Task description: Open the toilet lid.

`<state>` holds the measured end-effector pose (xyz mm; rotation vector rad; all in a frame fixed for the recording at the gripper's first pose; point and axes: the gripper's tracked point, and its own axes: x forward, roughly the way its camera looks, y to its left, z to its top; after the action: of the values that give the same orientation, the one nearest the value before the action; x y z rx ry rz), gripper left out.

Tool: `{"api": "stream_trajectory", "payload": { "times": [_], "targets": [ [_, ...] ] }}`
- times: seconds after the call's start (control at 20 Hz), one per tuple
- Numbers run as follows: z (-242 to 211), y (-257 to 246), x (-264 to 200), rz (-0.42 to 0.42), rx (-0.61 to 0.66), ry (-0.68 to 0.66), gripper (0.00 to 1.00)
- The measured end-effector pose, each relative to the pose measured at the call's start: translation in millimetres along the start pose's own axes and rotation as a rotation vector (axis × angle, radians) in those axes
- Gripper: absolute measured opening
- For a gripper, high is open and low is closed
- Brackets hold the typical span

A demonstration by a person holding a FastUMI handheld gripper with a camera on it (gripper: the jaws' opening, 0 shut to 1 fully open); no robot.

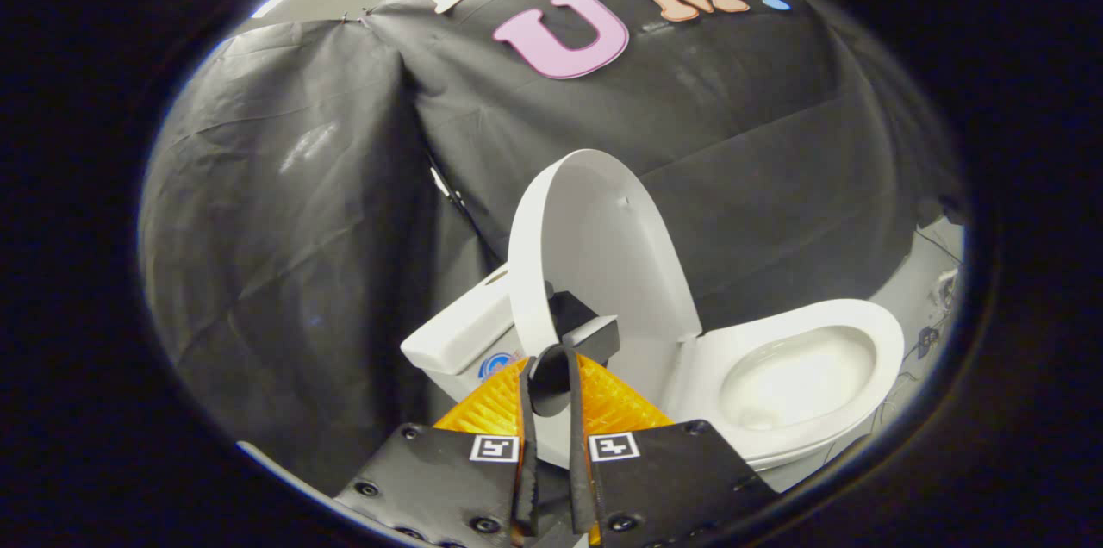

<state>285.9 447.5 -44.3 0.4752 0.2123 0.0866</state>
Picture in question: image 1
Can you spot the black backdrop cloth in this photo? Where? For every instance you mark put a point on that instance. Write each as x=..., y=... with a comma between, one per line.
x=302, y=229

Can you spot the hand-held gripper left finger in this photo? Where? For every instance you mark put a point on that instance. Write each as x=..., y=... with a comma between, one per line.
x=527, y=462

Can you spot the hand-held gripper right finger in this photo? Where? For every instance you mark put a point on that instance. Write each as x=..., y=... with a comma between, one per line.
x=579, y=462

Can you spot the white ceramic toilet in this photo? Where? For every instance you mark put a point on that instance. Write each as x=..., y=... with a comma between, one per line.
x=801, y=376

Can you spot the small black and blue device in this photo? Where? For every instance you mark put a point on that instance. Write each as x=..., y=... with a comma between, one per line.
x=926, y=341

